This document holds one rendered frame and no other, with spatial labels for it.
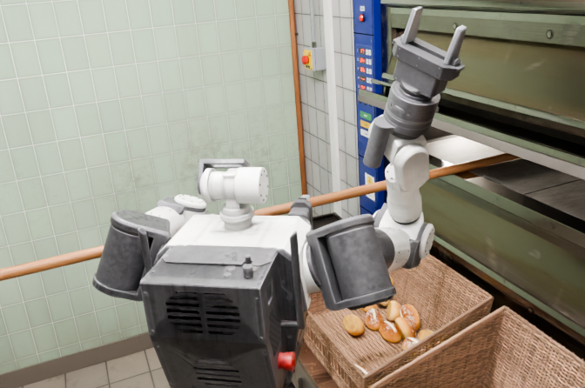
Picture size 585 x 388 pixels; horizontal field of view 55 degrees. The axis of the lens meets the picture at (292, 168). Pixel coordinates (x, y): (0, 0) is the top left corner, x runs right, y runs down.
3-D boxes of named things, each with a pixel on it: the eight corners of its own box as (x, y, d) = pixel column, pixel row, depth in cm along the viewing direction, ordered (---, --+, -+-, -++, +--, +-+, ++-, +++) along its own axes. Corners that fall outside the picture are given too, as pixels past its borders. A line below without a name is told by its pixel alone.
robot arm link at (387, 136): (444, 120, 100) (426, 169, 107) (411, 89, 107) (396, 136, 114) (391, 130, 95) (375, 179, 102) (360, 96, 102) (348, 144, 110)
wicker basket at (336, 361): (396, 289, 230) (395, 228, 221) (494, 370, 181) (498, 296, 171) (288, 324, 212) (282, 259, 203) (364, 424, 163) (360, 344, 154)
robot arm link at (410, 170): (430, 143, 100) (432, 190, 110) (403, 116, 106) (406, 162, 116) (399, 159, 99) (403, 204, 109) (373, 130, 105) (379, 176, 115)
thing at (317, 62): (318, 67, 264) (316, 45, 261) (326, 70, 255) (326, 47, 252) (303, 69, 262) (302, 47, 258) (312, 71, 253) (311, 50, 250)
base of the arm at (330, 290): (404, 293, 101) (391, 300, 91) (339, 311, 105) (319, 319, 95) (379, 214, 104) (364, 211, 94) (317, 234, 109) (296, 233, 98)
